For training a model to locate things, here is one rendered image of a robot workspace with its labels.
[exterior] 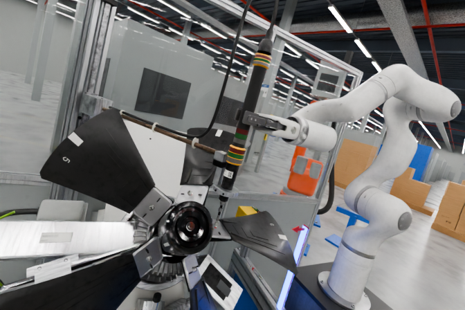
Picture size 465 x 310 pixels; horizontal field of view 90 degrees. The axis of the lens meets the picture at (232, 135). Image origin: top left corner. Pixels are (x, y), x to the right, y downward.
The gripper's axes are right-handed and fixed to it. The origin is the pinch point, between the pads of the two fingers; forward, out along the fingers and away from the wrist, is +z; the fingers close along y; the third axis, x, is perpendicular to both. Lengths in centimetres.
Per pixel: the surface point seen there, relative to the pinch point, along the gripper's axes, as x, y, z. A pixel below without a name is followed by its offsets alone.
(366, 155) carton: -19, 386, -686
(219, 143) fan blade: -10.9, 15.8, -2.1
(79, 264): -41, 1, 30
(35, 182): -53, 70, 53
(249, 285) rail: -69, 17, -35
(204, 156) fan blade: -15.4, 14.0, 2.5
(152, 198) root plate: -25.4, 3.3, 17.5
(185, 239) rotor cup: -29.9, -6.9, 10.6
